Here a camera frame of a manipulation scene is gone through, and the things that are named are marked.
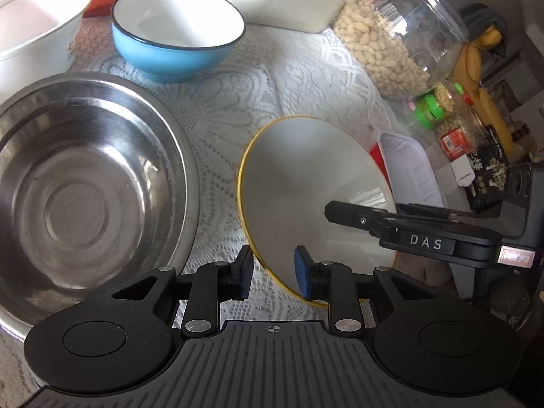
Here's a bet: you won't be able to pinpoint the white printed bowl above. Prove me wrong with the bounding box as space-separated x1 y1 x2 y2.
0 0 94 99

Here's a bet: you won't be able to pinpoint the white plastic tray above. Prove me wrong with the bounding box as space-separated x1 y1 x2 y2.
369 132 448 210

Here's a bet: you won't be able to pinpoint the bananas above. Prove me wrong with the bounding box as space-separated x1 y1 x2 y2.
453 25 516 159

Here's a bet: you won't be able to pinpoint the green-capped plastic nut bottle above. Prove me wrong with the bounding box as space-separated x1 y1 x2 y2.
414 81 485 162

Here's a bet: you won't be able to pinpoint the white lace tablecloth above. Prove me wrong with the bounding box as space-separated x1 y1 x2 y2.
0 16 452 343

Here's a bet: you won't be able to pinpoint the blue bowl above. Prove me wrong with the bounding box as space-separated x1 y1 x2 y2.
111 0 246 85

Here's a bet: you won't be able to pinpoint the black printed packet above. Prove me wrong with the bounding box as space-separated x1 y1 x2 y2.
465 125 511 210

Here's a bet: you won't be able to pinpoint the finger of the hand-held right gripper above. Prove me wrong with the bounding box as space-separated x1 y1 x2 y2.
324 201 399 239
396 203 463 224

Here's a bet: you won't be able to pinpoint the small white box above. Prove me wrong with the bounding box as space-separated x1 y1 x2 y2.
451 156 475 188

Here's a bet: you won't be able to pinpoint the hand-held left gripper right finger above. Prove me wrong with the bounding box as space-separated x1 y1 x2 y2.
294 245 415 337

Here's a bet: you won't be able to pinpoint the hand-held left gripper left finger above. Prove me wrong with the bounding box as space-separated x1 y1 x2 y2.
111 245 256 338

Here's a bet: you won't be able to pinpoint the glass jar of peanuts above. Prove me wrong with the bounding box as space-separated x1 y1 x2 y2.
329 0 467 100

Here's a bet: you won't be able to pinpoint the grey cloth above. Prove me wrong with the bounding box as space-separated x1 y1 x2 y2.
461 3 509 52

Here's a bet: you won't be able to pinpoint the stainless steel bowl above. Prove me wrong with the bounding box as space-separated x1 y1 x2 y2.
0 72 200 341

